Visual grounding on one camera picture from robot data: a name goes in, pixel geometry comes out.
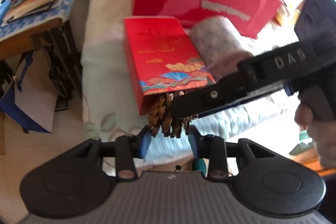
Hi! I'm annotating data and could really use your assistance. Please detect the wooden side table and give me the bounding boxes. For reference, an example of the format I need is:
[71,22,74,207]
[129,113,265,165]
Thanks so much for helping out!
[0,18,63,60]

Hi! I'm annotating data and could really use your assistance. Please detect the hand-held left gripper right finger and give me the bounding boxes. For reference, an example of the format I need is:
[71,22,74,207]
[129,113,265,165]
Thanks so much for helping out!
[188,125,256,180]

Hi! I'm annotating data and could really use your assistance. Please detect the white striped cloth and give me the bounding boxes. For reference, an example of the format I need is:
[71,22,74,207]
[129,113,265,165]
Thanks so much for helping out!
[146,93,300,164]

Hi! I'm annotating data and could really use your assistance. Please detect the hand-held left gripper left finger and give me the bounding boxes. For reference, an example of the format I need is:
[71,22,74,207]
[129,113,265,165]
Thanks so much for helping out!
[79,126,153,182]

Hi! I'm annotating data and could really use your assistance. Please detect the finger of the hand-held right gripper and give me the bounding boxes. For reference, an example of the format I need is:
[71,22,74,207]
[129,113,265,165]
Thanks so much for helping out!
[171,76,288,120]

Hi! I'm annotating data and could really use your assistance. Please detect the person's right hand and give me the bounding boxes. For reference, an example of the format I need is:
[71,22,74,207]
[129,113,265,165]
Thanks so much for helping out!
[294,103,336,169]

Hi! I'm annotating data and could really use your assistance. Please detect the brown pine cones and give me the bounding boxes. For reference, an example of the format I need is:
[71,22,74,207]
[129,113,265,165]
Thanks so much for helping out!
[146,91,199,138]

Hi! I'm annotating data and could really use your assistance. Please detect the pale green box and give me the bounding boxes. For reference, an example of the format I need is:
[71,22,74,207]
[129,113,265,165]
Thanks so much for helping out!
[289,132,317,157]

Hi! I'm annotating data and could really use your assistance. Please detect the blue white paper bag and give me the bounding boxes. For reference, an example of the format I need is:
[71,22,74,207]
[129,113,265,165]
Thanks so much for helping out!
[0,51,57,134]

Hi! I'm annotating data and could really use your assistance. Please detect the teal object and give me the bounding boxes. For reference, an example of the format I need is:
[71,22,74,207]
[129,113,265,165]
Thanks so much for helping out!
[193,158,208,176]

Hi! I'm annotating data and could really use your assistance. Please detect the pale quilted bed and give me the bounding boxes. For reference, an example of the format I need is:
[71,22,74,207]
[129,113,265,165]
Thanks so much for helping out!
[80,0,326,177]

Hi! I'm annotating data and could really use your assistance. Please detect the side table with blue cloth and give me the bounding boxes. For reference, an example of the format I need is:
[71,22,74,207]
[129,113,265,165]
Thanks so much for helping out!
[0,0,83,42]

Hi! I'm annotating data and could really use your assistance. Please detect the small red patterned box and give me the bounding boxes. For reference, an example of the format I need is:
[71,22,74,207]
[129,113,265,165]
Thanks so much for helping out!
[123,16,217,116]

